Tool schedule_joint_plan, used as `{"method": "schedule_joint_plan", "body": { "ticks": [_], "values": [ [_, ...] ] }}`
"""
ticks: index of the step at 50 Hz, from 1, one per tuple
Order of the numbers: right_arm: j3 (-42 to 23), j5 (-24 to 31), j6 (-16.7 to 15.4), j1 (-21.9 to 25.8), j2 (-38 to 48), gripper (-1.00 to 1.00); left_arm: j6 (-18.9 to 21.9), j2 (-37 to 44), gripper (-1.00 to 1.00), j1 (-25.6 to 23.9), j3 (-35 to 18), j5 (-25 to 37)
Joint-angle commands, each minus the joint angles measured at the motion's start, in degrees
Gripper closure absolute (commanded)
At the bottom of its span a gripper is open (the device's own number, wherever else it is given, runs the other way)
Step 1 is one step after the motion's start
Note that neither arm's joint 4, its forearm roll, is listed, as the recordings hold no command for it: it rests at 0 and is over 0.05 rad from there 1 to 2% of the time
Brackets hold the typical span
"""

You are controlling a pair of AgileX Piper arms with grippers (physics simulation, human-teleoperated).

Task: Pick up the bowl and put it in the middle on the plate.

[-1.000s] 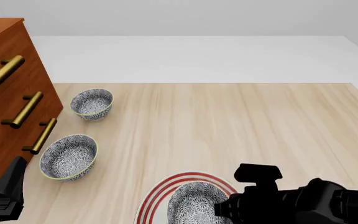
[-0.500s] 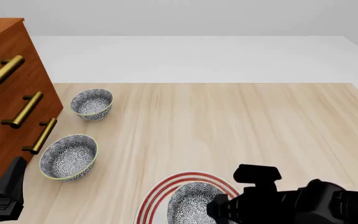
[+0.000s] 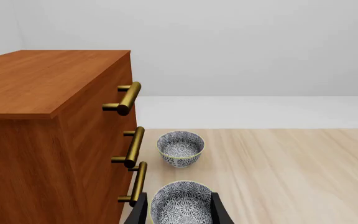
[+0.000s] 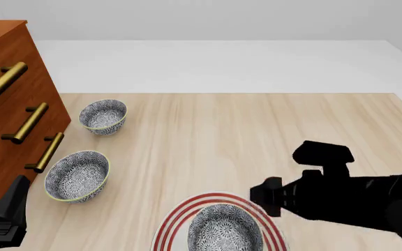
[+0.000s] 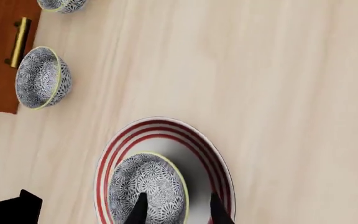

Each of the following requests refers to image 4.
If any white plate with red rings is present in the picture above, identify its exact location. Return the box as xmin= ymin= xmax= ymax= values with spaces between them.
xmin=151 ymin=192 xmax=290 ymax=251

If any brass drawer handle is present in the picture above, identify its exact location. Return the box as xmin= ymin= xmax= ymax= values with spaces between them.
xmin=0 ymin=61 xmax=29 ymax=105
xmin=1 ymin=102 xmax=50 ymax=145
xmin=24 ymin=132 xmax=65 ymax=174

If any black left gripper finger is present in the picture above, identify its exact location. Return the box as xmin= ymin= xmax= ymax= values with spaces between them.
xmin=0 ymin=174 xmax=31 ymax=227

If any patterned black white bowl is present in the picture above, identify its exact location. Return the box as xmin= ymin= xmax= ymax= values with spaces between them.
xmin=78 ymin=98 xmax=128 ymax=136
xmin=43 ymin=150 xmax=112 ymax=205
xmin=186 ymin=203 xmax=265 ymax=251

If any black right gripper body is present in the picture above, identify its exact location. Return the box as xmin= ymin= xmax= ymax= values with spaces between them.
xmin=249 ymin=176 xmax=307 ymax=218

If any wooden cabinet drawer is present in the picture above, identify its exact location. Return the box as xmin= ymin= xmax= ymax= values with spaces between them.
xmin=0 ymin=65 xmax=61 ymax=197
xmin=0 ymin=95 xmax=72 ymax=226
xmin=0 ymin=26 xmax=47 ymax=129

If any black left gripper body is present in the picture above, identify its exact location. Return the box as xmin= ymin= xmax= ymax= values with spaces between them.
xmin=0 ymin=221 xmax=27 ymax=249

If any wooden cabinet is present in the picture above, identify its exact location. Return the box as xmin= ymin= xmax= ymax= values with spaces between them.
xmin=0 ymin=20 xmax=72 ymax=229

